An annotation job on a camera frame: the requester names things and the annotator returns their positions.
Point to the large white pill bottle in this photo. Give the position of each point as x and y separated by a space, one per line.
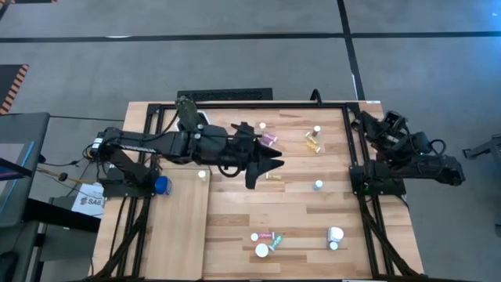
335 234

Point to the large white round lid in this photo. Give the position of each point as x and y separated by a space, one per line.
261 250

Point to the orange black striped floor mat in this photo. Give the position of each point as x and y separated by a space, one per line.
9 82

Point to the grey side cart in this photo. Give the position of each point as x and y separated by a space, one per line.
23 133

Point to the white paper sign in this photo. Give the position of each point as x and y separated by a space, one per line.
88 201

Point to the light blue pill vial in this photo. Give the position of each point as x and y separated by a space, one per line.
318 184

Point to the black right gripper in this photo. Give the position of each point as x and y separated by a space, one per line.
391 127

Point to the light wooden tray board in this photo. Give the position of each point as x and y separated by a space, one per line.
176 235

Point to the black floor beam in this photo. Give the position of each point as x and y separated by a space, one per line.
62 213

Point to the black metal table frame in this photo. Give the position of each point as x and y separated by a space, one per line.
274 105

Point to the small white-capped vial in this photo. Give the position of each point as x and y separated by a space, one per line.
333 246

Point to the green cactus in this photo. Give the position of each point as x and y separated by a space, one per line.
187 111

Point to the black floor grate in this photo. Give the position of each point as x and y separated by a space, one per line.
225 94

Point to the black equipment stand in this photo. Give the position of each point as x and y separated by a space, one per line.
489 148

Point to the teal pill vial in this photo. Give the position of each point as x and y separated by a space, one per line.
276 243

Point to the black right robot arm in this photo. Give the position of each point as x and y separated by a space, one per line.
430 168

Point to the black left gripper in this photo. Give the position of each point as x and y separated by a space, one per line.
242 149

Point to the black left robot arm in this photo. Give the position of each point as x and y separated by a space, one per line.
156 145

